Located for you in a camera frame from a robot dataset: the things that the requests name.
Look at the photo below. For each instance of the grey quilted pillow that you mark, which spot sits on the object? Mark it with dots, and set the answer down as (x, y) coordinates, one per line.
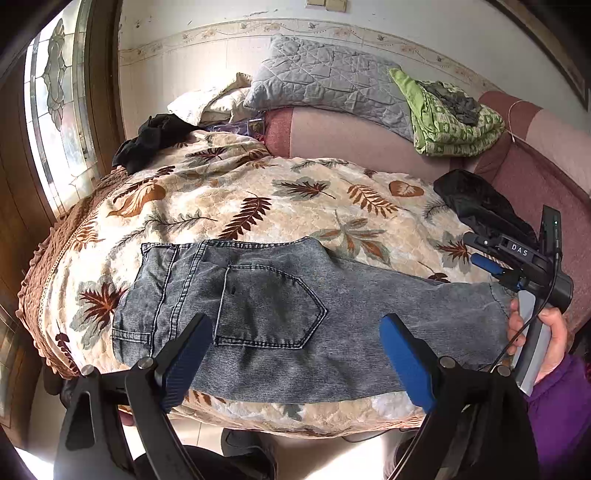
(303, 73)

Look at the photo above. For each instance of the brown ruffled bed cover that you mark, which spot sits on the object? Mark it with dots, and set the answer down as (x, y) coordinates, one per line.
(42, 266)

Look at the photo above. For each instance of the stained glass window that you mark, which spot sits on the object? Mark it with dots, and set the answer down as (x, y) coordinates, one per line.
(56, 109)

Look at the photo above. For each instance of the cream leaf pattern blanket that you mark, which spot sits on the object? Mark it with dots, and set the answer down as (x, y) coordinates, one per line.
(227, 187)

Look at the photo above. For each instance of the cream patterned pillow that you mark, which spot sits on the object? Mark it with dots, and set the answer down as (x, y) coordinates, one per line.
(222, 102)

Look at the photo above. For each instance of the black garment near window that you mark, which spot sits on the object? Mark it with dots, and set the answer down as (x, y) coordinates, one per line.
(156, 133)

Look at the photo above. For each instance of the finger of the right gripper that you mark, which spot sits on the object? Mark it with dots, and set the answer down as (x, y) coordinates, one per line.
(507, 277)
(488, 245)

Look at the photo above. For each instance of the purple right sleeve forearm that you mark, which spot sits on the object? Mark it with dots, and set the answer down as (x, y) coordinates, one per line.
(559, 413)

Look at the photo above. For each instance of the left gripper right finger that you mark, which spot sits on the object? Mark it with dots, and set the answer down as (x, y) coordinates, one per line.
(476, 424)

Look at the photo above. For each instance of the purple small box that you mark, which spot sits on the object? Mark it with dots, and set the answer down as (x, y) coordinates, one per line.
(250, 127)

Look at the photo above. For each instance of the green patterned folded blanket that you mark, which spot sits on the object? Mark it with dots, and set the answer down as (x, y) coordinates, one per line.
(446, 121)

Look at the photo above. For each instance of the grey washed denim pants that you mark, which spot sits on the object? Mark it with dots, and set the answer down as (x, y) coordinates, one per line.
(294, 322)

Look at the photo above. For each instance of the black cloth on sofa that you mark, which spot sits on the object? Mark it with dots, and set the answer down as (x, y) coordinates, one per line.
(480, 206)

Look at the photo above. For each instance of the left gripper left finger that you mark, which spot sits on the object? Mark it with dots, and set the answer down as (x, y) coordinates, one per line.
(92, 444)

